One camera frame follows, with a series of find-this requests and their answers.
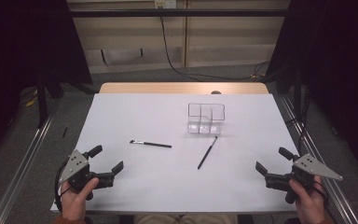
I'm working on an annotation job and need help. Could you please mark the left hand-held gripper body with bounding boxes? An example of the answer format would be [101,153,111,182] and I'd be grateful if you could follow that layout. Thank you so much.
[58,149,117,202]

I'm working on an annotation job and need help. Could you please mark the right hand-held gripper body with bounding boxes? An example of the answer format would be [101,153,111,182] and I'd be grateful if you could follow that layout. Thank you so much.
[264,153,344,205]

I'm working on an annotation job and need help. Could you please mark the black makeup brush silver ferrule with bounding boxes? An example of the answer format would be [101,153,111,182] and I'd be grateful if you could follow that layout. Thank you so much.
[129,139,172,149]

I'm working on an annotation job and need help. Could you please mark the thin black cosmetic pen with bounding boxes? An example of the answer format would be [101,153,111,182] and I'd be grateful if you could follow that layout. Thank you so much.
[197,135,219,171]

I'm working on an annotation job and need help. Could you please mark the clear acrylic organizer box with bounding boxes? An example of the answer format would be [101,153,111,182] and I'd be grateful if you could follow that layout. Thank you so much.
[187,103,227,135]

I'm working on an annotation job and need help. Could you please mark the person's left hand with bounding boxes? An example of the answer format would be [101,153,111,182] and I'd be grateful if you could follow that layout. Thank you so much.
[60,176,101,222]

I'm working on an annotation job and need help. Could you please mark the person's right hand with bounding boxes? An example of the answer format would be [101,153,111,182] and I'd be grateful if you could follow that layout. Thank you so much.
[288,175,327,223]

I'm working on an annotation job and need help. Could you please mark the person's beige trousers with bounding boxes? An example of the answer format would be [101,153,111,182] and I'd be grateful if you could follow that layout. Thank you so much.
[134,214,240,224]

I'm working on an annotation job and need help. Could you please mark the wooden table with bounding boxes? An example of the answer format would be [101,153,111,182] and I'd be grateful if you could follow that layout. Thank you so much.
[98,81,269,95]

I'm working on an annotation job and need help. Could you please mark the black curtain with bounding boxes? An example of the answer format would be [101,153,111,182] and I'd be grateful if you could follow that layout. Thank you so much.
[265,0,358,180]
[0,0,93,164]

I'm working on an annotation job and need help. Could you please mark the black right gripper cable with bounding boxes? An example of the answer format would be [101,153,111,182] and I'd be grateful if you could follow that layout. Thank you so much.
[310,179,330,207]

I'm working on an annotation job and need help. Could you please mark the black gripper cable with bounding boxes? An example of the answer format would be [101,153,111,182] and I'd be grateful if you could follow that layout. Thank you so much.
[310,179,330,207]
[53,167,73,214]

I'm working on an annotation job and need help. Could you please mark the metal floor rail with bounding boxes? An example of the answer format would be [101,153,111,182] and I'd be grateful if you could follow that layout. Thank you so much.
[0,98,62,224]
[279,93,358,224]

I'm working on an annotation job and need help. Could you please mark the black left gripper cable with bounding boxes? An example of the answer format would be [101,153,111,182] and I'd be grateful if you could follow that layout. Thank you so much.
[53,167,73,214]

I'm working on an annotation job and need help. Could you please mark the black stand post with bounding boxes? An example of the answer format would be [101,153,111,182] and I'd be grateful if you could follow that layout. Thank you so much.
[36,72,49,129]

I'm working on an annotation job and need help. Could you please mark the long black floor cable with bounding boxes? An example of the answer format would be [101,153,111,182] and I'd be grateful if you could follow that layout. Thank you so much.
[159,6,271,82]

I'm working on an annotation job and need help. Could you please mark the black horizontal frame bar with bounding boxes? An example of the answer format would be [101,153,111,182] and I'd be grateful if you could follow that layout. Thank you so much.
[69,8,291,19]

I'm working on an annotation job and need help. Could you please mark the white wall socket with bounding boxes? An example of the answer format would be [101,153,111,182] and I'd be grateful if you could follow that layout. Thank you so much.
[154,0,178,9]

